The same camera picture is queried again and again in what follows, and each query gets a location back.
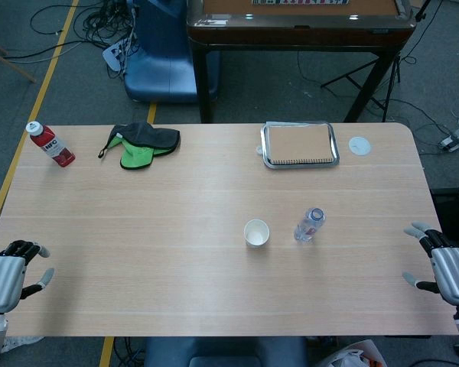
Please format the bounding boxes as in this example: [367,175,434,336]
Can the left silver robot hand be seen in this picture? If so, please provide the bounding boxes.
[0,239,56,314]

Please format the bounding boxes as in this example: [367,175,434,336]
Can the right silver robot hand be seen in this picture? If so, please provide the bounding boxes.
[401,221,459,307]

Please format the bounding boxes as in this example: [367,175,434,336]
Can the transparent plastic water bottle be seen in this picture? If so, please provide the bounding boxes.
[293,207,327,243]

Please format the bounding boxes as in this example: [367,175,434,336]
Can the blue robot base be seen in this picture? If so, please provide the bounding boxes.
[124,0,220,105]

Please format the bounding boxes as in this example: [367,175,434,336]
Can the red NFC juice bottle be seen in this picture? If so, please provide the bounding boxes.
[25,121,77,169]

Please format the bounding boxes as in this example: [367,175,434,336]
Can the white paper cup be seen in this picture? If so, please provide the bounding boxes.
[243,219,271,248]

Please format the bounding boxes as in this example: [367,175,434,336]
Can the black box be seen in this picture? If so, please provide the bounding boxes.
[430,187,459,245]

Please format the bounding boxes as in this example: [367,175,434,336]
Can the grey power strip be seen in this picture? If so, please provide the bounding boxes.
[438,127,459,153]

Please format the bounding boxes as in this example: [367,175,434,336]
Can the white plastic bag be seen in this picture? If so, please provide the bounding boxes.
[315,339,387,367]

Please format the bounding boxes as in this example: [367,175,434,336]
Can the white round lid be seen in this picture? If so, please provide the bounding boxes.
[348,136,372,156]

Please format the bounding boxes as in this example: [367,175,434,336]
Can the metal tray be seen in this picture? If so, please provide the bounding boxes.
[260,121,340,171]

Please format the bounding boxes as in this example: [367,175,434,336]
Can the grey and green cloth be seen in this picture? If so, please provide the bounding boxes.
[97,122,181,171]

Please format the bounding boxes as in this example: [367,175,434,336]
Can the brown spiral notebook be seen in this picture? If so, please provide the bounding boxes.
[265,124,337,166]

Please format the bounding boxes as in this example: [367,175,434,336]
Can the black tripod stand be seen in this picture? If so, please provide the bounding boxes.
[320,53,402,122]

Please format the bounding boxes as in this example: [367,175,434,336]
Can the wooden pole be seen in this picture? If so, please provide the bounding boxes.
[0,37,37,84]

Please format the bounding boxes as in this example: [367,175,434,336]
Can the dark blue seat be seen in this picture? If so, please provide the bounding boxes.
[143,336,309,367]

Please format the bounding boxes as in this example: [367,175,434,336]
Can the white power strip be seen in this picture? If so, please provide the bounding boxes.
[102,40,133,73]

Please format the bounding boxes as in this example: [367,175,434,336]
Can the dark wooden mahjong table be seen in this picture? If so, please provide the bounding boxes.
[186,0,418,124]

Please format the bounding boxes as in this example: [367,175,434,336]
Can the face-up mahjong tile row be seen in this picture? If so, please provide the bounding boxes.
[251,0,349,6]

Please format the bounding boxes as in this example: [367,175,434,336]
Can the black floor cable bundle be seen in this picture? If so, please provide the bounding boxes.
[30,0,137,50]

